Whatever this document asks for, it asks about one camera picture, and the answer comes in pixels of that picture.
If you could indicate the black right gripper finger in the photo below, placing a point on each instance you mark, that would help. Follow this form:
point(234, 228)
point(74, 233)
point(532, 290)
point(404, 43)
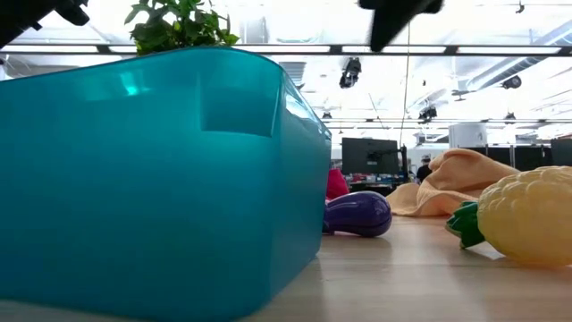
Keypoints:
point(386, 29)

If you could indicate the purple toy eggplant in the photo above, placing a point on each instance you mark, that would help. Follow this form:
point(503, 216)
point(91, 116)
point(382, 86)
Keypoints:
point(357, 214)

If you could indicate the yellow toy corn green leaves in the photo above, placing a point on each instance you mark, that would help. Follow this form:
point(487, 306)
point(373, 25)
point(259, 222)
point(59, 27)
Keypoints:
point(532, 214)

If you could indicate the small black ceiling reel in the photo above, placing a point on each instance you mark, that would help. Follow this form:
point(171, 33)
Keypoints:
point(427, 114)

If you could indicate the white ceiling air vent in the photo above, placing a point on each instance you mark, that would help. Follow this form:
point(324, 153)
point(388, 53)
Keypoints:
point(292, 72)

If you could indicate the black computer monitor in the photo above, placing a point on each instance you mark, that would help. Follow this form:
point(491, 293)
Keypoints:
point(368, 156)

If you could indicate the white box appliance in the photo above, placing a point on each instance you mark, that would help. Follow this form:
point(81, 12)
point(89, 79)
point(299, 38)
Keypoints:
point(467, 135)

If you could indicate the black round ceiling reel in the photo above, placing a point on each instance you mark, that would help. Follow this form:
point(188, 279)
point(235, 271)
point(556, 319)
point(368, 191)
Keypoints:
point(512, 82)

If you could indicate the person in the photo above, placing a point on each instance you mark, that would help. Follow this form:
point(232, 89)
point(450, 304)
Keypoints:
point(423, 172)

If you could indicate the cluttered background desk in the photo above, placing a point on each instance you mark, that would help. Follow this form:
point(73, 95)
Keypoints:
point(375, 185)

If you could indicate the pink red toy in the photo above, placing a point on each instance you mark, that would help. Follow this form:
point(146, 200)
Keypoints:
point(336, 185)

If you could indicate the orange towel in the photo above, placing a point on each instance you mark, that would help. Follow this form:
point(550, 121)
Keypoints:
point(451, 183)

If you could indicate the dark office partition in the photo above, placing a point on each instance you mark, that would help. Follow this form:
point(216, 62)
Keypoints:
point(527, 158)

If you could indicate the green leafy potted plant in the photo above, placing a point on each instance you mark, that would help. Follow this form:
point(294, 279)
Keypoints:
point(179, 27)

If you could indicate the dark monitor at edge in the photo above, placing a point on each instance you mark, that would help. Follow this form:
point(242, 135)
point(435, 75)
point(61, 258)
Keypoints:
point(562, 153)

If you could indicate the teal plastic storage container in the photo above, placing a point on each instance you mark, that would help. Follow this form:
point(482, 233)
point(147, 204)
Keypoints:
point(147, 179)

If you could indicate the black overhead frame light bar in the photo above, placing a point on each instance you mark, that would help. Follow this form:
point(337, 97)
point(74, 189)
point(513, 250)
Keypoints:
point(286, 49)

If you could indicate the round silver ceiling duct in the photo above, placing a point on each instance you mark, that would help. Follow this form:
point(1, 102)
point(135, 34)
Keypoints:
point(514, 67)

